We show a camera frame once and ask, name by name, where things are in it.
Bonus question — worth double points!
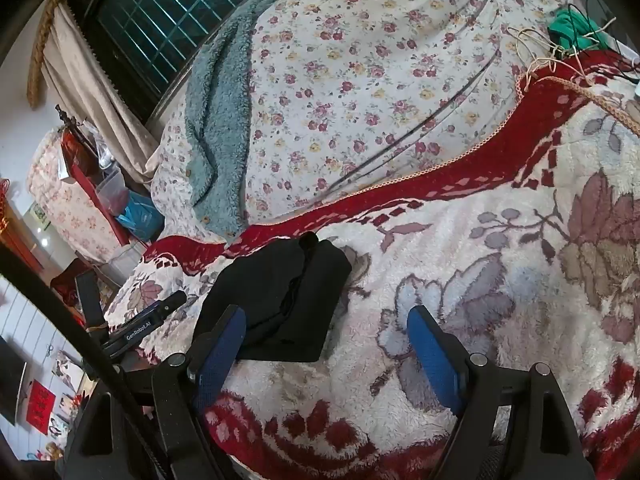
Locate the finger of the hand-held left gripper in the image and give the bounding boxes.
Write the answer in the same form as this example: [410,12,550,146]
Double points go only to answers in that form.
[147,290,188,318]

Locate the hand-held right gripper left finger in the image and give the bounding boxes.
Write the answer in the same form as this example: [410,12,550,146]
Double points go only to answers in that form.
[62,304,247,480]

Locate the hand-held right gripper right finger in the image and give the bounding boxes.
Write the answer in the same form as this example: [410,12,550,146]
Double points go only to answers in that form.
[406,305,598,480]

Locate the black pants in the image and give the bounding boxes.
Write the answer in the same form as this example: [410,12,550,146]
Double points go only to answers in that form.
[192,231,353,363]

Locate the red floral plush blanket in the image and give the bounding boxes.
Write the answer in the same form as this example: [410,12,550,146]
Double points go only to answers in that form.
[100,47,640,480]

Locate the red cloth bundle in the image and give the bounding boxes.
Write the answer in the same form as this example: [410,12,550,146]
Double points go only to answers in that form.
[50,260,96,311]

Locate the blue plastic bag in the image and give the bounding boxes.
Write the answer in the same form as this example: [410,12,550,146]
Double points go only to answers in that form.
[115,190,166,246]

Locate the clear plastic container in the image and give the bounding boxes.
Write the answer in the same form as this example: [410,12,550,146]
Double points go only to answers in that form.
[92,165,133,216]

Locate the black television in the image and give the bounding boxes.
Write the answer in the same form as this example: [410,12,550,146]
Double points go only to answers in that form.
[0,335,28,428]

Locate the floral furniture cover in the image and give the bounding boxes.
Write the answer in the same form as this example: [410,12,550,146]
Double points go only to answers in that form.
[27,127,121,266]

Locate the red shelf rack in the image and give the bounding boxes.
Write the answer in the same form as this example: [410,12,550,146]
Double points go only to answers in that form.
[55,105,131,248]

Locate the red knot decoration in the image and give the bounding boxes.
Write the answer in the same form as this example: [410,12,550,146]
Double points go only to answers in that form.
[0,177,16,236]

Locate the teal fleece blanket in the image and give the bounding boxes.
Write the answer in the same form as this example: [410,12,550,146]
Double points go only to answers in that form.
[184,0,281,236]

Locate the beige curtain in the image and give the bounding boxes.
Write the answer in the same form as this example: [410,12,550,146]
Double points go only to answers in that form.
[42,2,161,186]

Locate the small-flower print quilt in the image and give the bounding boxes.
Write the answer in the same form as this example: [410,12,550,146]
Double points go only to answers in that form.
[147,0,576,246]

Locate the window with green grille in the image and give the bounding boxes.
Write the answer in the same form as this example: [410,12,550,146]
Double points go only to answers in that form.
[70,0,301,121]

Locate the green cloth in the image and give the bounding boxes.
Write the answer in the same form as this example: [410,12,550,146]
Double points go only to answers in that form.
[547,7,613,53]

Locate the black cable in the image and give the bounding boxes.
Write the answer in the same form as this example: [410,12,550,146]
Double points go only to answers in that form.
[0,240,171,480]

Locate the wall pictures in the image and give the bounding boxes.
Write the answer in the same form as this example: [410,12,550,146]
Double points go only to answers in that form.
[52,350,86,386]

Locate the red paper wall poster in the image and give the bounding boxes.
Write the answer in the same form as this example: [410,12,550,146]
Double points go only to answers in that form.
[27,379,57,436]

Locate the golden curtain rope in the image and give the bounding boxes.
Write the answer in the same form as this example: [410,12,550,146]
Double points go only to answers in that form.
[26,0,66,111]

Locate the white cords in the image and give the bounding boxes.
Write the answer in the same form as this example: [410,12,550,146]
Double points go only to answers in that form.
[507,15,618,86]

